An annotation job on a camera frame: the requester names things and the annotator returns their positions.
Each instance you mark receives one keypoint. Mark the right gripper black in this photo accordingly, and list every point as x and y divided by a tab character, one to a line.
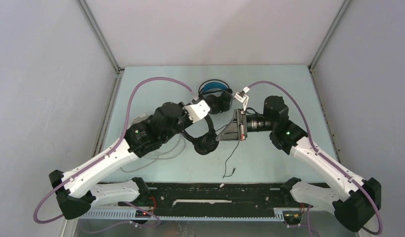
234	131

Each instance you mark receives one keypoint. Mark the small black headphones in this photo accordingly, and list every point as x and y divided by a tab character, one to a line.
207	143

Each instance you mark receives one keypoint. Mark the large black blue headphones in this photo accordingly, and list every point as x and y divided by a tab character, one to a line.
217	94

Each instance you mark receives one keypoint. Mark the white gaming headphones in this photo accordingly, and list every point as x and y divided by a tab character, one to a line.
156	155

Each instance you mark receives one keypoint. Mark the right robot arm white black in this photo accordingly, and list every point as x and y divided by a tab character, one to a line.
352	199

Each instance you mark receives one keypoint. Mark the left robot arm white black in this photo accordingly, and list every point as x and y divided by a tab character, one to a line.
81	188

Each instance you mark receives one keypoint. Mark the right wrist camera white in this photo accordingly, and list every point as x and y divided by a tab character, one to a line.
242	97

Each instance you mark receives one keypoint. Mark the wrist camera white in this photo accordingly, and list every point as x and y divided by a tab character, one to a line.
198	111
242	97

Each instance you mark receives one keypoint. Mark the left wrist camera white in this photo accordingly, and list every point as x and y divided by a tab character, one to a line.
198	111

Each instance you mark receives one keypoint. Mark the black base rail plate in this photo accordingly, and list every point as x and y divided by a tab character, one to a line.
217	199

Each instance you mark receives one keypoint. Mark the white slotted cable duct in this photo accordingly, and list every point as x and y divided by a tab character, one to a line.
133	214

